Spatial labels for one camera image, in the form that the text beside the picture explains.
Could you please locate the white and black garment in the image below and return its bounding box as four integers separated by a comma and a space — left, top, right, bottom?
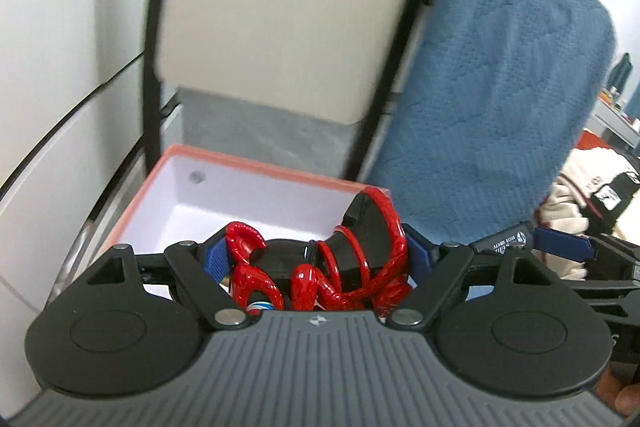
537, 132, 640, 280

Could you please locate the white box with orange rim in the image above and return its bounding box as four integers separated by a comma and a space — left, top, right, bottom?
102, 144, 393, 320

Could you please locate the beige folding chair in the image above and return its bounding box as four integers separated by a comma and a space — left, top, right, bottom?
142, 0, 453, 182

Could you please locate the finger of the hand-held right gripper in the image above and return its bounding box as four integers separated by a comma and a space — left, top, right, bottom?
532, 227, 640, 269

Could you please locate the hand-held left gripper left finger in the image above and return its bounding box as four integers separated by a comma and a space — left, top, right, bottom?
85, 239, 252, 329

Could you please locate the person's right hand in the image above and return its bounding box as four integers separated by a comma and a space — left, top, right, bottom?
597, 359, 640, 418

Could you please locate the blue textured chair cushion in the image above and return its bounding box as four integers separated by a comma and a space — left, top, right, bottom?
357, 0, 619, 249

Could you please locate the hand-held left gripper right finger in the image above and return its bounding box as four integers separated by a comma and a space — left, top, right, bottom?
387, 223, 563, 329

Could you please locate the white wardrobe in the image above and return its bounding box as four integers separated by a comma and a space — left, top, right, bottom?
0, 0, 168, 313

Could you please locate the red black toy figure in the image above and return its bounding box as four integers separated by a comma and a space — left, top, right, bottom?
225, 187, 413, 313

